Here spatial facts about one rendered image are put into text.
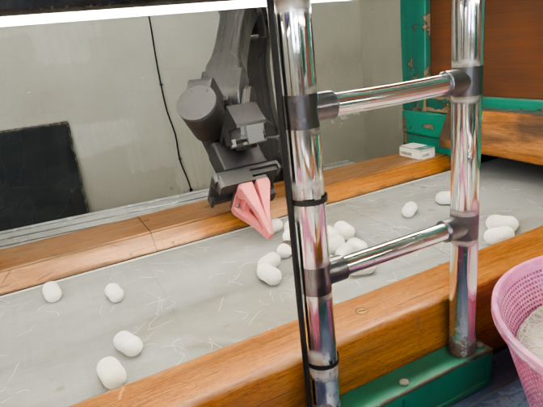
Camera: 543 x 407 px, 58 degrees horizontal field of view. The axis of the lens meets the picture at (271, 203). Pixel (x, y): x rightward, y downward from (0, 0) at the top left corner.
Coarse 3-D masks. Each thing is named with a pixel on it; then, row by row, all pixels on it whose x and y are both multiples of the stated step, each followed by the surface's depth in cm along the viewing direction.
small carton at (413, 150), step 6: (408, 144) 97; (414, 144) 96; (420, 144) 96; (402, 150) 96; (408, 150) 94; (414, 150) 93; (420, 150) 91; (426, 150) 92; (432, 150) 93; (408, 156) 95; (414, 156) 93; (420, 156) 92; (426, 156) 92; (432, 156) 93
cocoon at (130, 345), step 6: (120, 336) 46; (126, 336) 46; (132, 336) 46; (114, 342) 46; (120, 342) 45; (126, 342) 45; (132, 342) 45; (138, 342) 45; (120, 348) 45; (126, 348) 45; (132, 348) 45; (138, 348) 45; (126, 354) 45; (132, 354) 45
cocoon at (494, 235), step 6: (492, 228) 60; (498, 228) 60; (504, 228) 60; (510, 228) 60; (486, 234) 60; (492, 234) 59; (498, 234) 59; (504, 234) 59; (510, 234) 59; (486, 240) 60; (492, 240) 59; (498, 240) 59
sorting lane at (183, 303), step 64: (384, 192) 84; (512, 192) 77; (192, 256) 67; (256, 256) 64; (448, 256) 58; (0, 320) 55; (64, 320) 54; (128, 320) 52; (192, 320) 51; (256, 320) 49; (0, 384) 44; (64, 384) 43
